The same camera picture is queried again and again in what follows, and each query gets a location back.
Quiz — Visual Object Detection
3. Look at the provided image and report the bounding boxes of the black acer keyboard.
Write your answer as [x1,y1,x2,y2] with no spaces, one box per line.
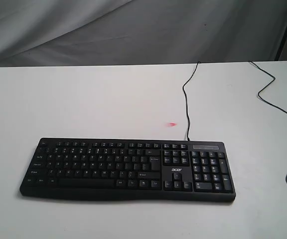
[19,138,236,203]

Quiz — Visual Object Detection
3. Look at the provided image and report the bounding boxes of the red mark on table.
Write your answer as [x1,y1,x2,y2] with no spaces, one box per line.
[166,122,177,127]

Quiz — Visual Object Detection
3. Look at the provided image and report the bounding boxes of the grey backdrop cloth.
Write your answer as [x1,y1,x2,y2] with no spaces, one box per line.
[0,0,287,67]

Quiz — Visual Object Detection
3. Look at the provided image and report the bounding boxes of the black keyboard cable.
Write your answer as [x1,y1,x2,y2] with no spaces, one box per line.
[182,61,200,141]

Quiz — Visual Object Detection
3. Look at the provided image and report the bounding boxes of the thin black cable right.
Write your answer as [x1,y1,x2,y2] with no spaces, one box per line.
[248,61,287,194]

